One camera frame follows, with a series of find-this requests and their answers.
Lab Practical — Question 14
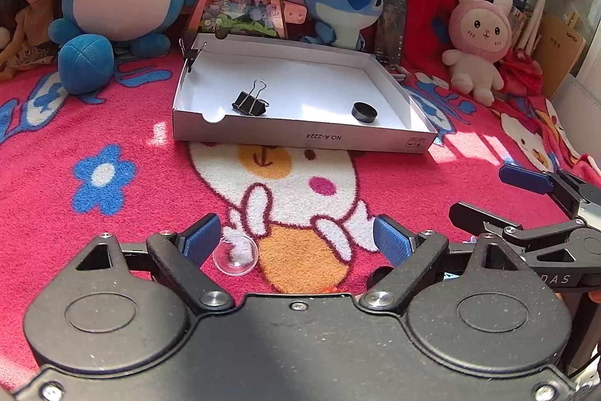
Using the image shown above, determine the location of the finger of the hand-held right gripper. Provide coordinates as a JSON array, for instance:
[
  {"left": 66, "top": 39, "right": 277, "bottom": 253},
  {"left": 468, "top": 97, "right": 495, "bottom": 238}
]
[
  {"left": 449, "top": 202, "right": 522, "bottom": 239},
  {"left": 498, "top": 163, "right": 601, "bottom": 218}
]

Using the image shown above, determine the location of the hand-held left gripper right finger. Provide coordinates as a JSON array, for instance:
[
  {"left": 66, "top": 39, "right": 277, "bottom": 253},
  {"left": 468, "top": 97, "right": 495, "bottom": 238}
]
[{"left": 359, "top": 214, "right": 531, "bottom": 317}]

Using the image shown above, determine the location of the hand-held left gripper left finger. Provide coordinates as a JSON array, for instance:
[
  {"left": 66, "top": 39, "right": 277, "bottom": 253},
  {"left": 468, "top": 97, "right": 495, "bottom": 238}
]
[{"left": 75, "top": 213, "right": 236, "bottom": 313}]

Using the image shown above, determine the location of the clear plastic dome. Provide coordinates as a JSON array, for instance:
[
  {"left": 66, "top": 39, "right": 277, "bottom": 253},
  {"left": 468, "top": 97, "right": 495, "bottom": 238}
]
[{"left": 213, "top": 234, "right": 260, "bottom": 276}]

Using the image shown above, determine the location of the white cardboard box tray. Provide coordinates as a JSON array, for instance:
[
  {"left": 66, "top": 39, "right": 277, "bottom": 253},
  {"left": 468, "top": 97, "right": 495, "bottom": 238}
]
[{"left": 171, "top": 32, "right": 438, "bottom": 155}]

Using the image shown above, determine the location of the red printed blanket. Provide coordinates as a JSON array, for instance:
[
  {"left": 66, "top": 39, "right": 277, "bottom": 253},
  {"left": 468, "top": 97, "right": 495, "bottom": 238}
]
[{"left": 0, "top": 0, "right": 601, "bottom": 383}]

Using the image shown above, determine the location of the red cloth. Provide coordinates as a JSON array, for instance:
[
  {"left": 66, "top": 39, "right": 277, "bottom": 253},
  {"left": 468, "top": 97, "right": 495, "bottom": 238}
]
[{"left": 500, "top": 48, "right": 543, "bottom": 96}]

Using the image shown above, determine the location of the black round cap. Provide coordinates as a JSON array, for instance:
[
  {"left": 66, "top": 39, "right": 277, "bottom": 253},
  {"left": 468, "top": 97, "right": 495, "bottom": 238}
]
[{"left": 352, "top": 101, "right": 378, "bottom": 124}]

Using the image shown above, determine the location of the brown cardboard box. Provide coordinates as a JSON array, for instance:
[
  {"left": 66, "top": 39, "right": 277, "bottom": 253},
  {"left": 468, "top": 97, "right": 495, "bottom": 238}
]
[{"left": 533, "top": 13, "right": 587, "bottom": 98}]

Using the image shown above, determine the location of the black binder clip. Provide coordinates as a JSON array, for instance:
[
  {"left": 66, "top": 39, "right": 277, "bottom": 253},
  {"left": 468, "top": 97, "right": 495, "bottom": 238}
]
[
  {"left": 231, "top": 80, "right": 270, "bottom": 117},
  {"left": 181, "top": 38, "right": 208, "bottom": 74}
]

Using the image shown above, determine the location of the stack of glossy booklets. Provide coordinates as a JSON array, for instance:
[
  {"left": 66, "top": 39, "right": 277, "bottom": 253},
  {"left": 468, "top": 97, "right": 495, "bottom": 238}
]
[{"left": 507, "top": 0, "right": 531, "bottom": 49}]

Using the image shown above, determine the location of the pink rabbit plush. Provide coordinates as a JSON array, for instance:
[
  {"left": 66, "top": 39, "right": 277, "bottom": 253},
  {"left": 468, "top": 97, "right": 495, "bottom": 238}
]
[{"left": 442, "top": 0, "right": 513, "bottom": 107}]

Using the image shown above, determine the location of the white pipe stand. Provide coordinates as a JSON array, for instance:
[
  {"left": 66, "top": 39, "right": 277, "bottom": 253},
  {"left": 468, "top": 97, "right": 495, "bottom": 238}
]
[{"left": 521, "top": 0, "right": 559, "bottom": 54}]

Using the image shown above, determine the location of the black smartphone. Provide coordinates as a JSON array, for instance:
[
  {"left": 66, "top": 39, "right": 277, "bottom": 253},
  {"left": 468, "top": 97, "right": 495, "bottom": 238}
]
[{"left": 374, "top": 0, "right": 408, "bottom": 66}]

